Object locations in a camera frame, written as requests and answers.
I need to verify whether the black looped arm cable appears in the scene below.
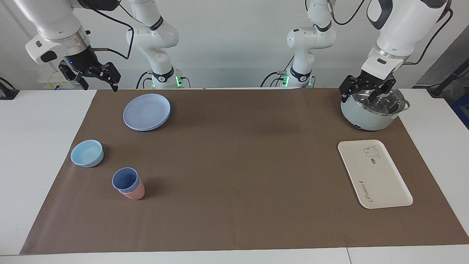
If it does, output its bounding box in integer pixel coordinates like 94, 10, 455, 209
327, 0, 367, 26

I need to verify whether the glass pot lid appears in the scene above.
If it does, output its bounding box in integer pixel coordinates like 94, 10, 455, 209
351, 87, 407, 116

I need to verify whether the light blue bowl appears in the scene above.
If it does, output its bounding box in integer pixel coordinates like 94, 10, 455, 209
70, 139, 104, 168

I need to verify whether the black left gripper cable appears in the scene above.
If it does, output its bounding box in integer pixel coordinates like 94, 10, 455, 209
401, 7, 454, 66

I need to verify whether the brown table mat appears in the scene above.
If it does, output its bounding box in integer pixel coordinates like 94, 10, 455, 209
20, 88, 469, 256

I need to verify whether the white wall socket strip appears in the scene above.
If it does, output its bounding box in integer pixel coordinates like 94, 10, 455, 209
38, 71, 70, 91

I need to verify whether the pale blue plate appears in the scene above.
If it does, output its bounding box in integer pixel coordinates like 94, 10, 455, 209
123, 93, 171, 132

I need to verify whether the pink cup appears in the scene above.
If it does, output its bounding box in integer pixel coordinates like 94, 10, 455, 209
119, 179, 145, 201

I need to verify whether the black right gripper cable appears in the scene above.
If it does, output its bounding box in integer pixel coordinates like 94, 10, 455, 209
86, 0, 134, 60

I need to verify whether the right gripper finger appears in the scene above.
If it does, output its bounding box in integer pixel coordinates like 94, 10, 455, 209
59, 62, 89, 91
96, 62, 122, 92

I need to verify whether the cream rabbit print tray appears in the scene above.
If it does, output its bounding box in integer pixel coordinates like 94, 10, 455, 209
337, 139, 414, 209

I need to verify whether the blue ribbed cup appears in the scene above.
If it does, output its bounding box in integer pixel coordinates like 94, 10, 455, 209
112, 167, 140, 194

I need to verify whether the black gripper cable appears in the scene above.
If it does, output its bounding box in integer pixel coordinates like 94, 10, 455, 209
86, 0, 134, 60
401, 7, 454, 66

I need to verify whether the black table clamp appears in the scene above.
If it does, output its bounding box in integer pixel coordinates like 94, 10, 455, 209
0, 76, 20, 100

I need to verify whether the black base cable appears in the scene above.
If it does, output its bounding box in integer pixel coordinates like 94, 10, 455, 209
136, 71, 151, 89
261, 71, 285, 88

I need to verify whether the blue box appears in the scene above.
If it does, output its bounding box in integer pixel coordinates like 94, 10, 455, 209
451, 92, 469, 129

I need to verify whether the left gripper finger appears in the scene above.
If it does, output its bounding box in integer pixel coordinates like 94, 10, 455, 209
368, 78, 396, 103
339, 75, 362, 103

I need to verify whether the pale green electric pot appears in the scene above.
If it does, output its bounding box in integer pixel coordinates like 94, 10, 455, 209
340, 86, 411, 132

